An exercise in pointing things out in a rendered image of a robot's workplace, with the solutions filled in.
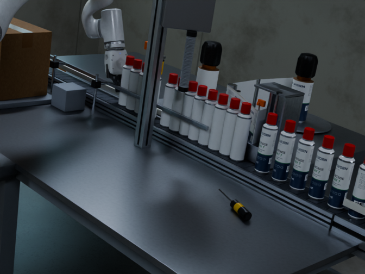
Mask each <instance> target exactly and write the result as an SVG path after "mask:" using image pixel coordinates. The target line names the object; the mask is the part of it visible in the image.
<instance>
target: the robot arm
mask: <svg viewBox="0 0 365 274"><path fill-rule="evenodd" d="M28 1H29V0H0V42H1V41H2V39H3V38H4V36H5V34H6V32H7V30H8V28H9V25H10V22H11V20H12V18H13V17H14V15H15V14H16V12H17V11H18V10H19V8H20V7H21V6H23V5H24V4H25V3H26V2H28ZM113 1H114V0H88V1H87V3H86V4H85V6H84V8H83V12H82V15H81V21H82V24H83V27H84V30H85V33H86V35H87V36H88V37H89V38H91V39H98V38H103V39H104V48H105V49H107V50H106V51H105V56H104V65H105V73H106V77H107V78H109V79H111V80H112V81H113V83H115V84H116V85H119V86H121V78H122V69H123V66H124V65H125V62H126V57H127V52H126V50H124V48H123V47H125V42H124V31H123V20H122V11H121V9H105V10H102V11H101V19H97V20H96V19H94V18H93V16H92V15H93V13H95V12H96V11H98V10H100V9H102V8H105V7H107V6H108V5H110V4H111V3H112V2H113Z"/></svg>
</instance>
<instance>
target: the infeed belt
mask: <svg viewBox="0 0 365 274"><path fill-rule="evenodd" d="M52 70H53V68H51V67H49V74H50V75H52ZM55 77H56V78H58V79H60V80H62V81H64V82H66V83H71V82H73V83H75V84H77V85H79V86H82V87H84V88H86V92H87V93H88V94H90V95H93V93H94V88H93V87H91V85H90V84H88V83H86V82H84V81H82V80H80V79H77V78H75V77H73V76H71V75H69V74H67V73H64V72H62V71H60V70H58V69H55ZM96 97H97V98H99V99H101V100H103V101H105V102H107V103H109V104H111V105H113V106H115V107H118V108H120V109H122V110H124V111H126V112H128V113H130V114H132V115H134V116H136V117H137V116H138V114H135V113H134V111H129V110H126V108H125V107H122V106H119V105H118V101H119V98H117V97H115V96H113V95H111V94H109V93H107V92H105V91H103V90H101V89H97V96H96ZM160 119H161V118H160V117H156V119H154V126H156V127H158V128H160V129H162V130H165V131H167V132H169V133H171V134H173V135H175V136H177V137H179V138H181V139H183V140H185V141H187V142H189V143H191V144H193V145H195V146H197V147H199V148H201V149H203V150H205V151H207V152H209V153H211V154H214V155H216V156H218V157H220V158H222V159H224V160H226V161H228V162H230V163H232V164H234V165H236V166H238V167H240V168H242V169H244V170H246V171H248V172H250V173H252V174H254V175H256V176H258V177H261V178H263V179H265V180H267V181H269V182H271V183H273V184H275V185H277V186H279V187H281V188H283V189H285V190H287V191H289V192H291V193H293V194H295V195H297V196H299V197H301V198H303V199H305V200H307V201H310V202H312V203H314V204H316V205H318V206H320V207H322V208H324V209H326V210H328V211H330V212H332V213H334V214H336V215H337V214H340V213H343V212H345V211H348V210H349V208H348V207H346V206H344V209H343V210H334V209H331V208H329V207H328V206H327V203H328V199H329V198H328V197H326V196H324V199H323V200H322V201H317V200H313V199H311V198H309V197H308V196H307V194H308V192H309V188H307V187H305V190H304V191H295V190H292V189H290V188H289V184H290V179H288V178H287V181H286V182H284V183H280V182H276V181H274V180H272V179H271V176H272V172H273V171H272V170H269V174H260V173H257V172H255V171H254V168H255V163H253V162H251V161H249V160H247V159H244V161H242V162H237V161H233V160H231V159H230V158H229V157H226V156H223V155H220V154H219V152H215V151H211V150H209V149H208V148H207V147H206V146H201V145H199V144H198V142H195V141H191V140H189V139H188V137H185V136H181V135H179V132H172V131H170V130H169V128H165V127H162V126H160Z"/></svg>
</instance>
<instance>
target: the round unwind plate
mask: <svg viewBox="0 0 365 274"><path fill-rule="evenodd" d="M305 127H310V128H313V129H315V132H314V133H325V132H328V131H329V130H330V129H331V124H329V123H328V121H326V120H324V119H323V118H321V117H318V116H316V115H313V114H309V113H307V117H306V122H303V123H298V127H297V132H302V133H303V132H304V129H305Z"/></svg>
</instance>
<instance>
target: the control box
mask: <svg viewBox="0 0 365 274"><path fill-rule="evenodd" d="M215 2H216V0H163V8H162V16H161V23H160V24H161V26H162V27H164V28H173V29H181V30H190V31H195V32H205V33H210V32H211V26H212V20H213V13H214V9H215Z"/></svg>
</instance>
